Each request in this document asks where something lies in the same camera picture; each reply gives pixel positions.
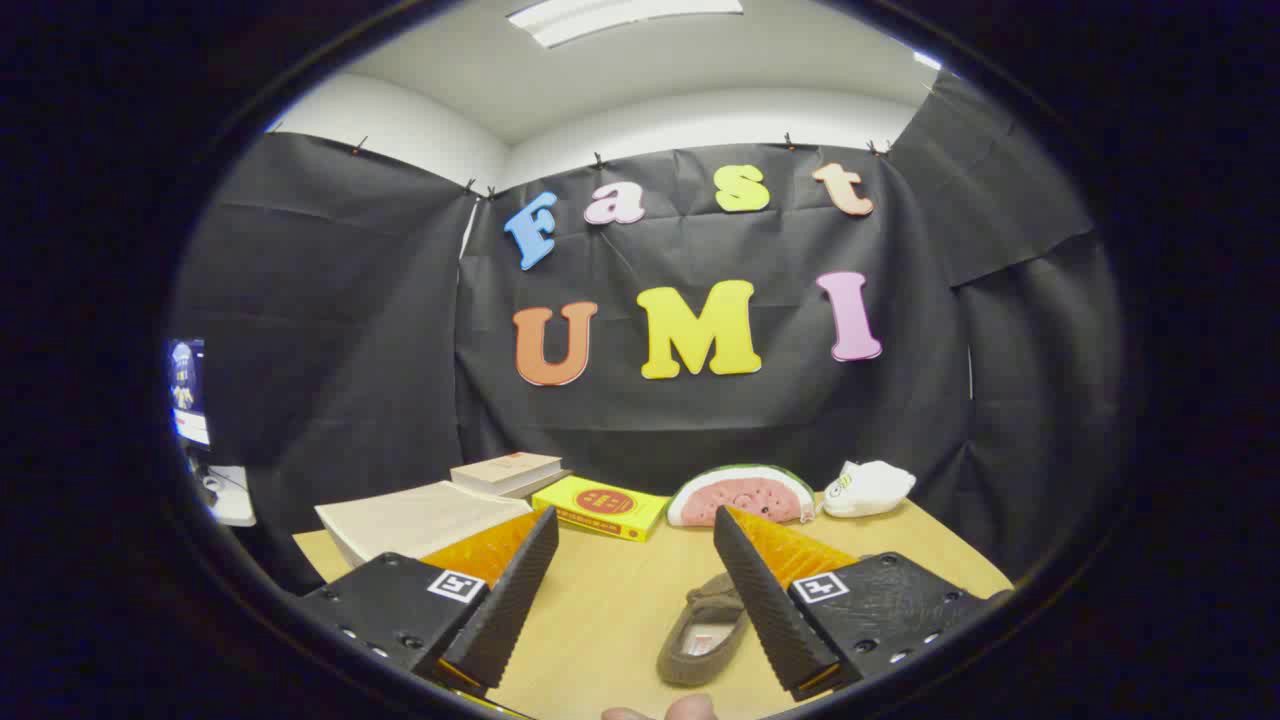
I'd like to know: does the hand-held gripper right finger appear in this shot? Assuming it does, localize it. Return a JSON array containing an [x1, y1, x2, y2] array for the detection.
[[712, 504, 1013, 703]]

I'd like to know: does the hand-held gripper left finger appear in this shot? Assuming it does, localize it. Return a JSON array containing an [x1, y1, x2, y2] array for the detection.
[[298, 505, 561, 699]]

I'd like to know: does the brown fuzzy shoe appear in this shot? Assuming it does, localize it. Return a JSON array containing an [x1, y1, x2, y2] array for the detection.
[[656, 572, 751, 688]]

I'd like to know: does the cream storage box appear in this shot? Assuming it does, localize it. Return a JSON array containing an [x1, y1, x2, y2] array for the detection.
[[315, 482, 533, 569]]

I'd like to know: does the watermelon slice plush toy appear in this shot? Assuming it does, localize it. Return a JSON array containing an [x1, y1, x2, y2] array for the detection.
[[666, 464, 816, 528]]

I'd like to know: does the grey book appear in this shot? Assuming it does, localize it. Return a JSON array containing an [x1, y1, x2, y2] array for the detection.
[[500, 470, 573, 501]]

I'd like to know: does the yellow book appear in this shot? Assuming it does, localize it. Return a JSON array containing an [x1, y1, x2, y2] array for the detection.
[[531, 475, 671, 543]]

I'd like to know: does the white plush toy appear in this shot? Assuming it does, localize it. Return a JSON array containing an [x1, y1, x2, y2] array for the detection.
[[822, 460, 917, 519]]

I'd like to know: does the white side desk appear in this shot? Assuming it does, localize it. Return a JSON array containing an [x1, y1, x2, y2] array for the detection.
[[185, 447, 257, 528]]

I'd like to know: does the computer monitor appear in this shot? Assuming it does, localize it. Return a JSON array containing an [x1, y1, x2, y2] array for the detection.
[[167, 338, 211, 448]]

